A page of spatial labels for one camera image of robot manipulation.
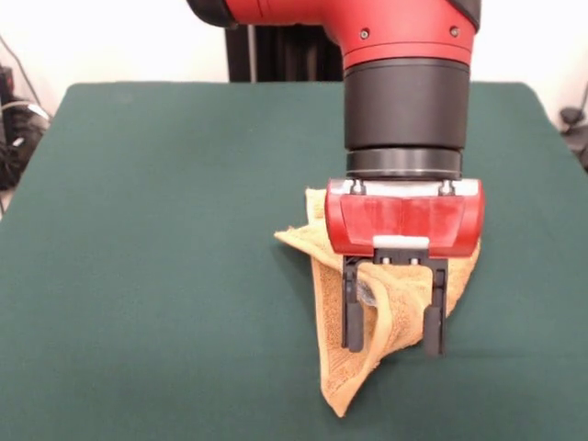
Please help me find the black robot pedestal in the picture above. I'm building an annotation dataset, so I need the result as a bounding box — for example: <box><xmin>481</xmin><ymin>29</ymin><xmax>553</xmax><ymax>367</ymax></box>
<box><xmin>224</xmin><ymin>22</ymin><xmax>345</xmax><ymax>84</ymax></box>

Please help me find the orange terry towel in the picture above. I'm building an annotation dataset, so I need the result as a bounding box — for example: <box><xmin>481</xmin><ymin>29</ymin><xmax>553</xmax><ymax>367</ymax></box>
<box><xmin>274</xmin><ymin>186</ymin><xmax>482</xmax><ymax>418</ymax></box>

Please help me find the black equipment base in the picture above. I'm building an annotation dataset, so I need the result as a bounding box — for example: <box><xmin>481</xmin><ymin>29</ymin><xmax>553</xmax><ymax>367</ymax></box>
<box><xmin>569</xmin><ymin>132</ymin><xmax>588</xmax><ymax>175</ymax></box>

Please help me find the black power adapter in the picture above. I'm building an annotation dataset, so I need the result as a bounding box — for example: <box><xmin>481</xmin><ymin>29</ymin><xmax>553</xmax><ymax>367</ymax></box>
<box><xmin>0</xmin><ymin>65</ymin><xmax>15</xmax><ymax>100</ymax></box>

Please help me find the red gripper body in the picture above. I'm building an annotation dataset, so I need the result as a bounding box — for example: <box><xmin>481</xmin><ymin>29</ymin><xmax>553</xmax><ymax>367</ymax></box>
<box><xmin>323</xmin><ymin>177</ymin><xmax>486</xmax><ymax>266</ymax></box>

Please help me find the black cable bundle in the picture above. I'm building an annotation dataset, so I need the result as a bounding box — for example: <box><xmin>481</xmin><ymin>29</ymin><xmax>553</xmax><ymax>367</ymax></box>
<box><xmin>0</xmin><ymin>91</ymin><xmax>52</xmax><ymax>192</ymax></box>

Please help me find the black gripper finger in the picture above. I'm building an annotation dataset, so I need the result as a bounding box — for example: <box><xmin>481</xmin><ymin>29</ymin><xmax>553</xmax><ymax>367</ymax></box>
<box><xmin>340</xmin><ymin>254</ymin><xmax>366</xmax><ymax>355</ymax></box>
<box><xmin>423</xmin><ymin>258</ymin><xmax>450</xmax><ymax>358</ymax></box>

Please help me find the dark green table cloth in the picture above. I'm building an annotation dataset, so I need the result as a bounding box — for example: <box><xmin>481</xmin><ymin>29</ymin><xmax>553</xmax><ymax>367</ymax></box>
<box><xmin>0</xmin><ymin>81</ymin><xmax>588</xmax><ymax>441</ymax></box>

